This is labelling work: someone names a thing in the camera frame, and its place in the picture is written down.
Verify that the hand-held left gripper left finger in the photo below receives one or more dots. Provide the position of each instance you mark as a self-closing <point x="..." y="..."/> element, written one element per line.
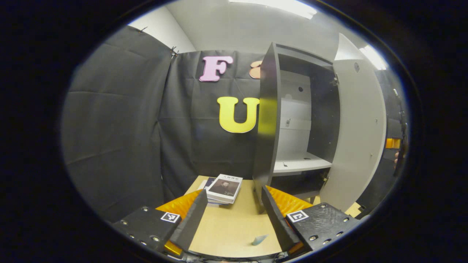
<point x="192" y="219"/>

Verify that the white cabinet shelf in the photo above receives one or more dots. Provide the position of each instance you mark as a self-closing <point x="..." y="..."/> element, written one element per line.
<point x="301" y="162"/>

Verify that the metal door hinge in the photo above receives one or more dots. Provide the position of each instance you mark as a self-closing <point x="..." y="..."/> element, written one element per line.
<point x="335" y="80"/>
<point x="324" y="179"/>

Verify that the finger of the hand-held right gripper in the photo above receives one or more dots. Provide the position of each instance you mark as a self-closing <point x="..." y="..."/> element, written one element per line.
<point x="392" y="143"/>

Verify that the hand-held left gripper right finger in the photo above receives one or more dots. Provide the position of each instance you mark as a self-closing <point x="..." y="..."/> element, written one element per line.
<point x="278" y="223"/>

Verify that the white and blue bottle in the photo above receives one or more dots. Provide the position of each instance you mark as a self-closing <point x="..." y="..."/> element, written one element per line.
<point x="259" y="239"/>

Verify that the small ceiling light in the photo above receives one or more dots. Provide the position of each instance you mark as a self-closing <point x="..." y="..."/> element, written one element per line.
<point x="373" y="56"/>

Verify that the white cabinet door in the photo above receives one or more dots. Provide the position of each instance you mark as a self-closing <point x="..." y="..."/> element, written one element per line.
<point x="360" y="128"/>

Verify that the black binder clip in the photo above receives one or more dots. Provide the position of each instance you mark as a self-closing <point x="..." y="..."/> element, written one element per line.
<point x="173" y="52"/>
<point x="143" y="29"/>

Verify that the blue book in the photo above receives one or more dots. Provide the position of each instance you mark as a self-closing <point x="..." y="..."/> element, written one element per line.
<point x="209" y="181"/>

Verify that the black backdrop cloth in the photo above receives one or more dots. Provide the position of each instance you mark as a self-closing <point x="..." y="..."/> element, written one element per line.
<point x="120" y="128"/>

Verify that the white book with portrait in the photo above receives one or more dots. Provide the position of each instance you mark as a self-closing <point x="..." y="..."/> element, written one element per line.
<point x="225" y="188"/>

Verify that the dark grey cabinet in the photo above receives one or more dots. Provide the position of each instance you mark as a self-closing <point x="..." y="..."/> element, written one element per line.
<point x="267" y="146"/>

